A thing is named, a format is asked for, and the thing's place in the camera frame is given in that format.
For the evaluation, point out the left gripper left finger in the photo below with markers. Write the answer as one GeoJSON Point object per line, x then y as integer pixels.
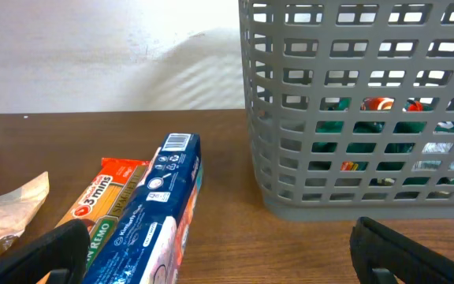
{"type": "Point", "coordinates": [59, 255]}

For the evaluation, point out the beige paper pouch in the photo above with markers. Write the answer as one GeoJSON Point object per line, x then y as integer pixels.
{"type": "Point", "coordinates": [18, 208]}

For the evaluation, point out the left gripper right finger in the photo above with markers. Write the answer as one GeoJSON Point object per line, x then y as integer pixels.
{"type": "Point", "coordinates": [382, 255]}

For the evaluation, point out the grey plastic basket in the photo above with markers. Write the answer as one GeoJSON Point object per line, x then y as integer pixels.
{"type": "Point", "coordinates": [296, 53]}

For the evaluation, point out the green Nescafe coffee bag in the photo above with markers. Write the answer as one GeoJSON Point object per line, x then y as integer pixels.
{"type": "Point", "coordinates": [383, 142]}

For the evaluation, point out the orange spaghetti packet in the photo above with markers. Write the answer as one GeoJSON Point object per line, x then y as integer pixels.
{"type": "Point", "coordinates": [101, 204]}

